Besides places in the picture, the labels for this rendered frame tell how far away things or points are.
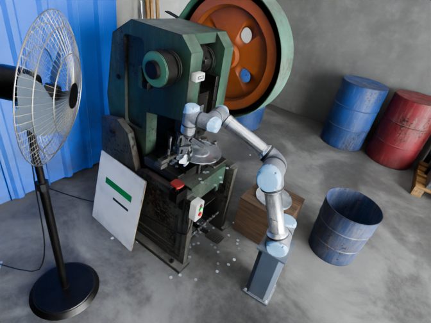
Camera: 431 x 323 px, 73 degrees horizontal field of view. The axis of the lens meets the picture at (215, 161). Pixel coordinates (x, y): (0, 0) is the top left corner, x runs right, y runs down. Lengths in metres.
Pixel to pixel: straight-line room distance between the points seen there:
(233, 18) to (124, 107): 0.89
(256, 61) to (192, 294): 1.56
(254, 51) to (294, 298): 1.67
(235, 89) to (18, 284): 1.86
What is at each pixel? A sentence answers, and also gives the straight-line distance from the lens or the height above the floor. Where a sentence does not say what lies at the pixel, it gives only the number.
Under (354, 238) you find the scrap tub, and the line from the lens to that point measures 2.39.
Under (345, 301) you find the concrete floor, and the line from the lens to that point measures 2.43.
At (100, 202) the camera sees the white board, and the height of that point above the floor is 0.18.
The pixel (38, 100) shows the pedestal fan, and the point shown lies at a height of 1.31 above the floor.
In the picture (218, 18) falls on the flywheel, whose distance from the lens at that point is 2.08.
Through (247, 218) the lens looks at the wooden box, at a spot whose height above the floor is 0.19.
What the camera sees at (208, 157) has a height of 0.78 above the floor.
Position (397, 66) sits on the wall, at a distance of 4.70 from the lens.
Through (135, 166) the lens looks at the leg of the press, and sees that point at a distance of 2.01.
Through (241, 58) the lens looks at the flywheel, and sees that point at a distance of 2.00.
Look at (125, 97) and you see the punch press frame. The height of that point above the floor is 1.03.
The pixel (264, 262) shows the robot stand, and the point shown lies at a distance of 1.89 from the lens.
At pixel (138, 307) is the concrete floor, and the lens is 2.05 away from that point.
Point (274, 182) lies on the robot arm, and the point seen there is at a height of 1.01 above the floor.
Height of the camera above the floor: 1.78
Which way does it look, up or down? 33 degrees down
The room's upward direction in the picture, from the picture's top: 10 degrees clockwise
